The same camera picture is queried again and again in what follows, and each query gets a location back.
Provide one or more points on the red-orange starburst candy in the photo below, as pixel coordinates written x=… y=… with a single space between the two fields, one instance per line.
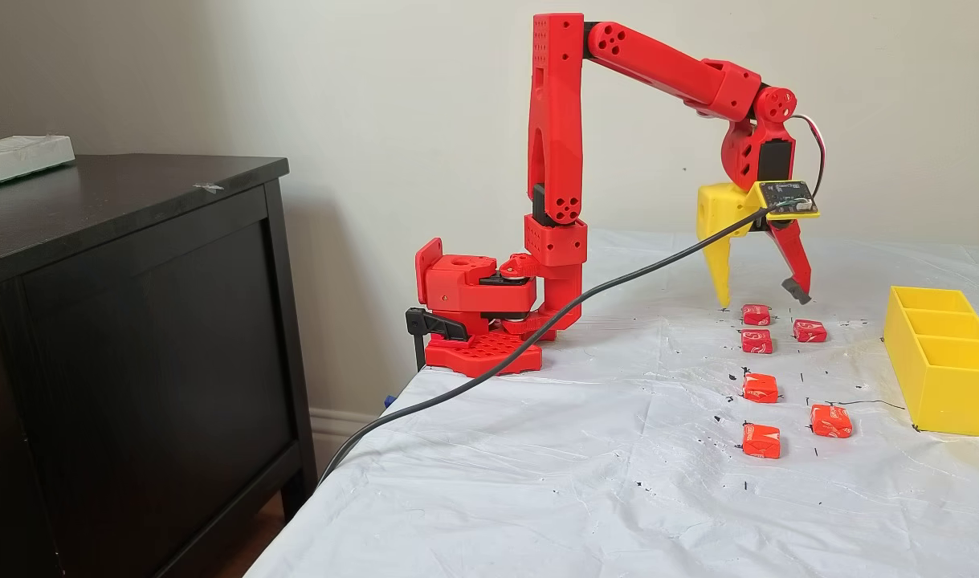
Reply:
x=760 y=388
x=809 y=331
x=831 y=421
x=756 y=315
x=756 y=341
x=761 y=441

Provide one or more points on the yellow three-compartment box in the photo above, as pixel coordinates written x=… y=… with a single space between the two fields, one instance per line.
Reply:
x=939 y=393

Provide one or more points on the white plastic table cover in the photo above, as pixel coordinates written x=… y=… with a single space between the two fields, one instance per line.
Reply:
x=537 y=482

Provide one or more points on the black table clamp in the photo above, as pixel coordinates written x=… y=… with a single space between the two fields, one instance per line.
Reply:
x=433 y=323

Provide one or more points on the black wooden dresser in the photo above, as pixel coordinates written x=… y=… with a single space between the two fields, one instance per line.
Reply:
x=136 y=321

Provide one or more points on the white foam slab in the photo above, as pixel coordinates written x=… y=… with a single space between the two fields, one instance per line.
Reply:
x=15 y=156

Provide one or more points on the camera board on yellow mount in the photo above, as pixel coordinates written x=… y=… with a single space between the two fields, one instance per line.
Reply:
x=786 y=195

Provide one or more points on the white wall baseboard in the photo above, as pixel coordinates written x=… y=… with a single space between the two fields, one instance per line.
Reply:
x=344 y=433

